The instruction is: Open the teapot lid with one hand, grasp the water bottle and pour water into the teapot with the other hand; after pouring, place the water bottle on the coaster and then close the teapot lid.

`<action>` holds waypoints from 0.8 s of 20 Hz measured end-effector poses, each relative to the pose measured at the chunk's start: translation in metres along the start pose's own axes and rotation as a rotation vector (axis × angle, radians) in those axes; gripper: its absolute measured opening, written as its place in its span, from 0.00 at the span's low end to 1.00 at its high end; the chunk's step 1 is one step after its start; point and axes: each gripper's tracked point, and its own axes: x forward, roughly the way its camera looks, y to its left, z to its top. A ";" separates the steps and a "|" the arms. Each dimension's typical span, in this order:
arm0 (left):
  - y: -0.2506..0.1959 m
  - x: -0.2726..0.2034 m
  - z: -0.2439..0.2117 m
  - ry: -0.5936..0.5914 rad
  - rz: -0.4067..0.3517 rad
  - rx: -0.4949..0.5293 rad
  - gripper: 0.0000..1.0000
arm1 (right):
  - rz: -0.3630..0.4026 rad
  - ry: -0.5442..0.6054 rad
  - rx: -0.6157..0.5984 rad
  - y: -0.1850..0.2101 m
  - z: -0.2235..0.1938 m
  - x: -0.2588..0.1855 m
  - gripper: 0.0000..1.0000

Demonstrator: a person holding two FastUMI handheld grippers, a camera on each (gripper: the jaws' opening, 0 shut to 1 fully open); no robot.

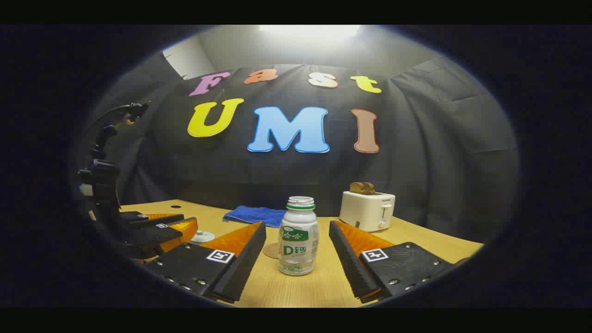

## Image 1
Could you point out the brown toast slice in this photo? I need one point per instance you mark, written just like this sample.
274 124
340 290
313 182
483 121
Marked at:
362 188

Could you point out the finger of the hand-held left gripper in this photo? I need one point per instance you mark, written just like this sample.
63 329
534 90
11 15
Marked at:
152 236
152 219

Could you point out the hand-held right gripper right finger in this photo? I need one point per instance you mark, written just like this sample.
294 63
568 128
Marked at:
347 259

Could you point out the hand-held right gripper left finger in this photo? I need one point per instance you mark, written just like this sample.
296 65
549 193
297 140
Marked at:
247 259

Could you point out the white plastic water bottle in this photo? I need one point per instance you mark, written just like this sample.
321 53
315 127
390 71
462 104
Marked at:
298 240

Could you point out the round cork coaster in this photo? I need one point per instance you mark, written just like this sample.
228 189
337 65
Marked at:
270 251

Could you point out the blue folded towel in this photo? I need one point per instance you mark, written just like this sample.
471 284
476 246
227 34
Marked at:
254 216

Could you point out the white toaster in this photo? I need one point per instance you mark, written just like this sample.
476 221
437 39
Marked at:
365 210

